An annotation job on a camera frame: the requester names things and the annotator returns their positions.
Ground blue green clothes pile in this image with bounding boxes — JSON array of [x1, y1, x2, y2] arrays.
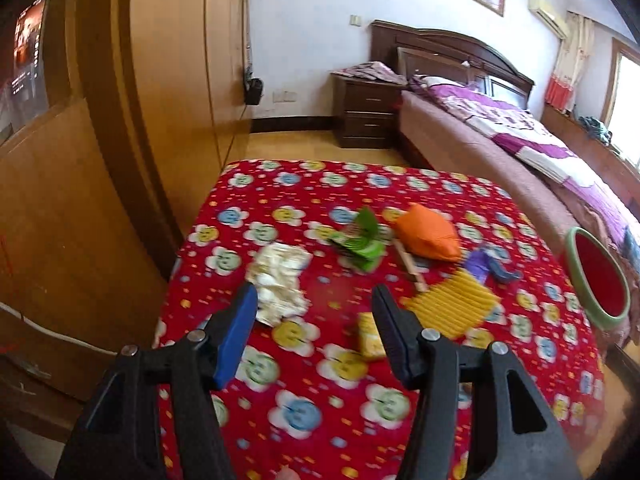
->
[[580, 116, 612, 145]]

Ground wall air conditioner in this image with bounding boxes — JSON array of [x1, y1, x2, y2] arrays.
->
[[528, 0, 571, 40]]

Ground red bin with green rim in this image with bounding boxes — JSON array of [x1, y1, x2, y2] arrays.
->
[[565, 226, 632, 331]]

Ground folded clothes on nightstand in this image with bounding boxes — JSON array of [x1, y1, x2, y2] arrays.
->
[[334, 61, 407, 86]]

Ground wooden wardrobe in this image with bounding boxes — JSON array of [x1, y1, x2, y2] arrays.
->
[[65, 0, 256, 261]]

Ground yellow foam net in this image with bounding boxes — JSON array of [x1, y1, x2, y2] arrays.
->
[[400, 270, 502, 341]]

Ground white cable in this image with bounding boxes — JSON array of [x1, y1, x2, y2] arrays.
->
[[0, 302, 118, 358]]

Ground white and red curtain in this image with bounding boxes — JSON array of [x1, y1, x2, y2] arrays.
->
[[545, 12, 596, 113]]

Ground beige flat stick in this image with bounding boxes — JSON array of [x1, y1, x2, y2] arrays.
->
[[394, 240, 430, 293]]

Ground black hanging cable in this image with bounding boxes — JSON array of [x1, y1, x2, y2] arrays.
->
[[241, 0, 253, 81]]

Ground smartphone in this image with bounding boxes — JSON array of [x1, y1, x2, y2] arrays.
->
[[11, 0, 51, 111]]

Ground window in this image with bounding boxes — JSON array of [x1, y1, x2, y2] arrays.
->
[[602, 37, 640, 171]]

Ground green paper carton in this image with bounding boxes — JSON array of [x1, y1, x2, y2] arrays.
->
[[327, 206, 387, 273]]

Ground small yellow green box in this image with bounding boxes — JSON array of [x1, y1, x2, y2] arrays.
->
[[357, 312, 388, 361]]

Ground orange bag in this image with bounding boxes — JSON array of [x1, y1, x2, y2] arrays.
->
[[392, 203, 463, 263]]

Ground dark wooden nightstand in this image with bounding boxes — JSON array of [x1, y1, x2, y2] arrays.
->
[[331, 72, 408, 149]]

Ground wooden window cabinet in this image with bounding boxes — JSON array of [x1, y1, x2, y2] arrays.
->
[[542, 105, 640, 196]]

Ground purple patchwork quilt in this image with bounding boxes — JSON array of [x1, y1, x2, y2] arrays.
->
[[407, 75, 640, 241]]

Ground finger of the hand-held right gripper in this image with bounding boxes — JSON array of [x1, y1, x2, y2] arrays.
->
[[623, 225, 640, 266]]

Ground bed with pink sheet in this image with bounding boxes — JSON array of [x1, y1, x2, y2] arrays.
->
[[397, 90, 640, 281]]

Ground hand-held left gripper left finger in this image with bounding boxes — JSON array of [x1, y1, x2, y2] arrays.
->
[[55, 282, 259, 480]]

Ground dark wooden headboard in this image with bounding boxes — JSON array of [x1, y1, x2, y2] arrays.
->
[[371, 20, 535, 111]]

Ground white foam net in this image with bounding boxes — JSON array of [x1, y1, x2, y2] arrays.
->
[[245, 242, 313, 328]]

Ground low wooden cabinet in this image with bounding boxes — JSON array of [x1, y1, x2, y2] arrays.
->
[[0, 97, 173, 441]]

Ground red smiley flower tablecloth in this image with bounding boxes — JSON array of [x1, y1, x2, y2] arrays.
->
[[152, 159, 608, 480]]

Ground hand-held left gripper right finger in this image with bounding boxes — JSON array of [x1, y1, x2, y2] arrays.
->
[[371, 284, 583, 480]]

